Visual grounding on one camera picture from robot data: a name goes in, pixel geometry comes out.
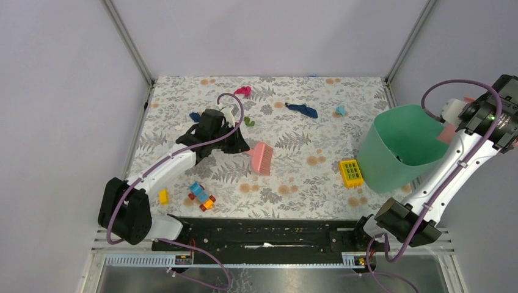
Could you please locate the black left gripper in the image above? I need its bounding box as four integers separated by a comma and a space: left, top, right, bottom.
211, 123, 250, 154

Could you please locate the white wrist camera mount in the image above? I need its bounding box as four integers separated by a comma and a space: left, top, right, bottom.
217, 104, 238, 126
441, 99, 468, 126

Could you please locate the yellow grid toy block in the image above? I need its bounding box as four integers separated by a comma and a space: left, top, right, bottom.
338, 159, 364, 188

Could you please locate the toy car with yellow block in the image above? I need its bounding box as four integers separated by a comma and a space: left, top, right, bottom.
188, 182, 216, 211

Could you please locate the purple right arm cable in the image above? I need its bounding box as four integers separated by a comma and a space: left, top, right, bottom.
365, 79, 503, 293

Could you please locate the green paper scrap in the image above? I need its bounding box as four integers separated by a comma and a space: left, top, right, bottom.
244, 117, 255, 127

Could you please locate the pink plastic dustpan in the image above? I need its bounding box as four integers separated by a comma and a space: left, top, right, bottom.
436, 97, 475, 145

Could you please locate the green waste bin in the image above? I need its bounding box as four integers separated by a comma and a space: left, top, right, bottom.
356, 104, 448, 193

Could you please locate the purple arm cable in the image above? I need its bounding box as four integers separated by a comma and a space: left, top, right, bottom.
365, 79, 503, 293
106, 93, 245, 292

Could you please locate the black table edge rail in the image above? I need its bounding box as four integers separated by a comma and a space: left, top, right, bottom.
151, 214, 369, 265

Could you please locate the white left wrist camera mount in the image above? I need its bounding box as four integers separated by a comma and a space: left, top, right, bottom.
217, 104, 238, 126

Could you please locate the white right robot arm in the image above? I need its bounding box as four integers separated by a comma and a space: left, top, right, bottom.
350, 74, 517, 251

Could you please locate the floral tablecloth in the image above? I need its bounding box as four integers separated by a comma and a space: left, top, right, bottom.
128, 76, 411, 219

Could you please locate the yellow toy brick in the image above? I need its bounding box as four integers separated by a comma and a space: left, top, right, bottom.
158, 189, 169, 205

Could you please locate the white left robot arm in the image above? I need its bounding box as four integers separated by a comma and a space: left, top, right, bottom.
97, 105, 250, 251

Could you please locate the pink hand brush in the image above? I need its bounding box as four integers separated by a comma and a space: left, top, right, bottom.
246, 142, 274, 176

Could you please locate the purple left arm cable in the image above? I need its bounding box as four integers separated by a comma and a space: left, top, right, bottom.
106, 93, 245, 292

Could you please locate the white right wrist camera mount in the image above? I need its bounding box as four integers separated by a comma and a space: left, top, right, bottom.
441, 99, 468, 126

